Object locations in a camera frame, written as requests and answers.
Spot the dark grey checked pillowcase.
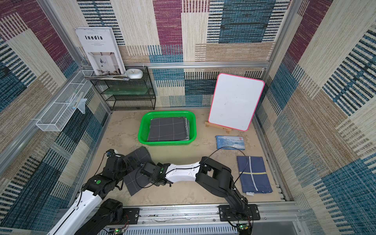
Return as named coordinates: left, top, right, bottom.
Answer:
left=147, top=117, right=190, bottom=142
left=123, top=146, right=153, bottom=196

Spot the green plastic basket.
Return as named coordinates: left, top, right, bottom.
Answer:
left=138, top=111, right=197, bottom=146

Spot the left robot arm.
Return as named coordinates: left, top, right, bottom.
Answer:
left=48, top=149, right=138, bottom=235

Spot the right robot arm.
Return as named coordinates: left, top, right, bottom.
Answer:
left=139, top=157, right=253, bottom=221

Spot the navy blue folded pillowcase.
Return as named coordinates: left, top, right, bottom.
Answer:
left=237, top=156, right=273, bottom=194

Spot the wooden whiteboard stand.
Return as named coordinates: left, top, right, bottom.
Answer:
left=205, top=121, right=232, bottom=134

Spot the white round bowl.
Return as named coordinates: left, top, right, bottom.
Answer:
left=125, top=68, right=144, bottom=79

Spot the pink framed whiteboard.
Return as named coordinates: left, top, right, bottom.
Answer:
left=208, top=73, right=265, bottom=132

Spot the Inedia magazine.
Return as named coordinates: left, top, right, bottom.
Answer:
left=75, top=27, right=125, bottom=76

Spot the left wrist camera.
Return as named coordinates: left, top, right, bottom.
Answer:
left=106, top=149, right=118, bottom=157

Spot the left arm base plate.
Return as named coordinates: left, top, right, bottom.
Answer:
left=119, top=208, right=140, bottom=226

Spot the black wire shelf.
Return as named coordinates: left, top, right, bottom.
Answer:
left=85, top=67, right=156, bottom=111

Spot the white wire wall basket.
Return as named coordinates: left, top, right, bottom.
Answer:
left=36, top=70, right=92, bottom=132

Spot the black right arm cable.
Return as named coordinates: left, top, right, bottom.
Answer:
left=202, top=146, right=250, bottom=189

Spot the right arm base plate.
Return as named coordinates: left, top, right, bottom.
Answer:
left=218, top=204, right=260, bottom=222

